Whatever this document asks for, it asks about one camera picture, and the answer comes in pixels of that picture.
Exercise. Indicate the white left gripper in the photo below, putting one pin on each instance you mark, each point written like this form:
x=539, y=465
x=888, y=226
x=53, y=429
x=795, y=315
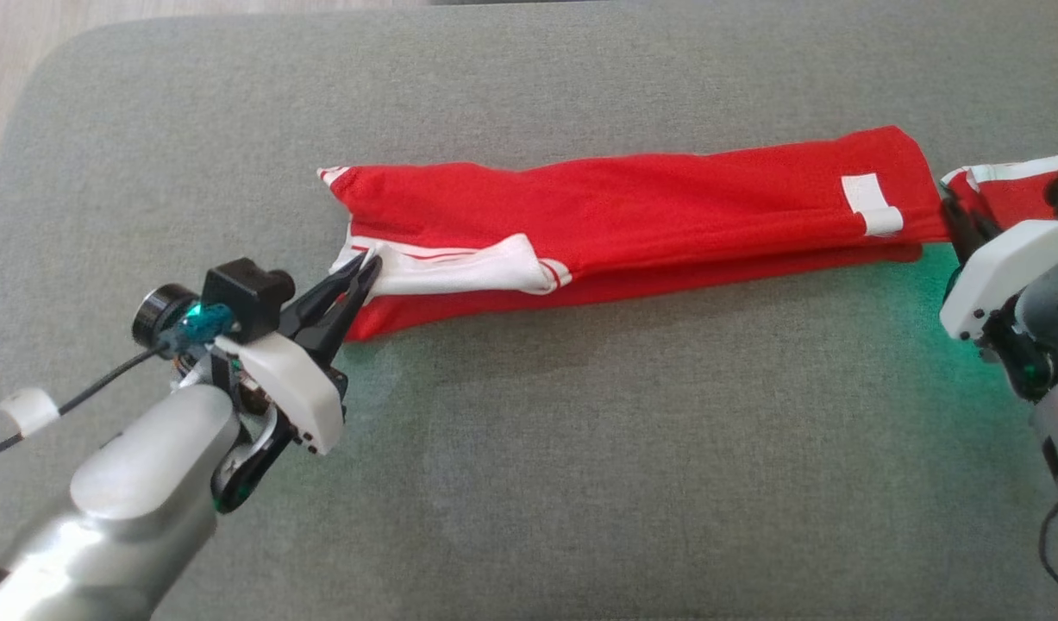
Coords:
x=296, y=388

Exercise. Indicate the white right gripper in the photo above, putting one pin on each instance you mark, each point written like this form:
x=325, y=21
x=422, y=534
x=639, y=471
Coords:
x=1003, y=267

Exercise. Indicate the red shorts with white stripe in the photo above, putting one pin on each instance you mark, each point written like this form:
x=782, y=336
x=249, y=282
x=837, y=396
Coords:
x=1011, y=190

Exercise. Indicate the red basketball jersey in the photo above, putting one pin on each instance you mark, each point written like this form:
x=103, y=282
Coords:
x=623, y=216

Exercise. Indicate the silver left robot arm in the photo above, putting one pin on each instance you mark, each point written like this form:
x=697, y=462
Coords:
x=132, y=483

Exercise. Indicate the large grey sofa seat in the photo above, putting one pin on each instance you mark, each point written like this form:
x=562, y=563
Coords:
x=580, y=448

